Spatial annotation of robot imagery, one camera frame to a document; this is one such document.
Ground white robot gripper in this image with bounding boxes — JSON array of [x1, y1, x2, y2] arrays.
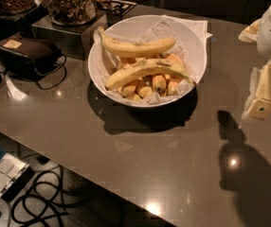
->
[[238, 5, 271, 120]]

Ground yellow banana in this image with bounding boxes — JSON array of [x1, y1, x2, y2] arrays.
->
[[105, 59, 194, 91], [97, 26, 176, 58]]

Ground white bowl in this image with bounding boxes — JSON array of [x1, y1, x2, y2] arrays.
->
[[87, 14, 208, 109]]

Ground white paper napkin liner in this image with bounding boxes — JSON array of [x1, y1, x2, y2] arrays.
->
[[93, 14, 213, 106]]

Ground small bananas bunch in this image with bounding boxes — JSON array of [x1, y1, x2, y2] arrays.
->
[[117, 54, 184, 100]]

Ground dark metal stand box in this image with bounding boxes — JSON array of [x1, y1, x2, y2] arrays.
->
[[32, 10, 107, 61]]

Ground glass jar of granola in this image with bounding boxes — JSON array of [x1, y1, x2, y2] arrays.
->
[[42, 0, 97, 26]]

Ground black pouch with tag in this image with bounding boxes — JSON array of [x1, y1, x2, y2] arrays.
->
[[0, 33, 63, 81]]

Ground silver box on floor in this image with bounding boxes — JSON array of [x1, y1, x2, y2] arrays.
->
[[0, 152, 34, 202]]

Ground black cable on floor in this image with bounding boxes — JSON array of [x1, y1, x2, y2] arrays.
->
[[9, 166, 80, 227]]

